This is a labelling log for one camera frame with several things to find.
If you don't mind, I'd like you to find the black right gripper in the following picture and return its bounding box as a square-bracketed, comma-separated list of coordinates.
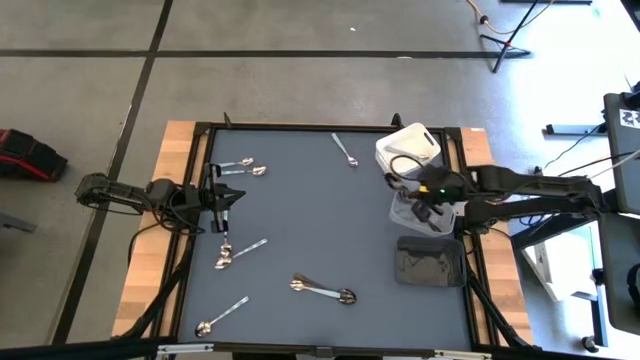
[384, 165, 471, 232]

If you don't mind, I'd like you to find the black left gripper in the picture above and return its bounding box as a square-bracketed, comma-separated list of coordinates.
[194, 163, 247, 235]

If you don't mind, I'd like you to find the light blue handled fork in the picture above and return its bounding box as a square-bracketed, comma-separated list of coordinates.
[289, 278, 346, 300]

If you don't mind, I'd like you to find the light blue handled spoon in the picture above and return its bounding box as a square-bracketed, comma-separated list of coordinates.
[293, 272, 358, 306]

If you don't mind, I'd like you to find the clear plastic bin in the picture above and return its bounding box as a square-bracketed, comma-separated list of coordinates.
[388, 188, 458, 238]

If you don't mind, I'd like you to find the white plastic bin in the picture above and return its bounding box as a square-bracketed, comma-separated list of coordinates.
[374, 122, 443, 177]

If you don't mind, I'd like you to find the grey plastic bin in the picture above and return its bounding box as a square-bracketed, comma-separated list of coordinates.
[394, 235, 469, 289]

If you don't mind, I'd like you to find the grey blue table mat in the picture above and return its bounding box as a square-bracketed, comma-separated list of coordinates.
[177, 128, 474, 351]

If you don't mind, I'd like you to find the wooden table side board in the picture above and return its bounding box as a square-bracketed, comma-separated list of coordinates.
[459, 127, 535, 346]
[111, 119, 197, 339]

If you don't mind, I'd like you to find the aluminium profile bar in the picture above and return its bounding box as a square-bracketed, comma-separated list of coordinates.
[156, 341, 494, 360]

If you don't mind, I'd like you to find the black tripod stand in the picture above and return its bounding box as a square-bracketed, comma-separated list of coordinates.
[478, 0, 534, 74]

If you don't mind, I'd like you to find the red and black bag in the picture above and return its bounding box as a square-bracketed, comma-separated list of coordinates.
[0, 128, 69, 183]

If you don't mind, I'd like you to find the grey floor plate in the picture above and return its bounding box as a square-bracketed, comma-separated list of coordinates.
[0, 211, 38, 234]

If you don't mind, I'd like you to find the grey desk with marker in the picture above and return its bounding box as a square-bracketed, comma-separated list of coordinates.
[602, 91, 640, 216]

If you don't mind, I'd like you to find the dark grey desk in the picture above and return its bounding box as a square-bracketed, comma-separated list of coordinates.
[597, 209, 640, 336]

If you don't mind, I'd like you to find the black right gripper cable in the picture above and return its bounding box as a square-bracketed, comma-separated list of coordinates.
[388, 153, 429, 189]

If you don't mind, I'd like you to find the black table frame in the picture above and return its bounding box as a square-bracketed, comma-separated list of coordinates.
[119, 112, 534, 360]

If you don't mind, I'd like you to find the orange floor cable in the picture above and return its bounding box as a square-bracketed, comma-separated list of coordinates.
[464, 0, 556, 37]

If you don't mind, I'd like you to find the black floor cable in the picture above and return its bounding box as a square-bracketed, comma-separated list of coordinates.
[557, 149, 640, 179]

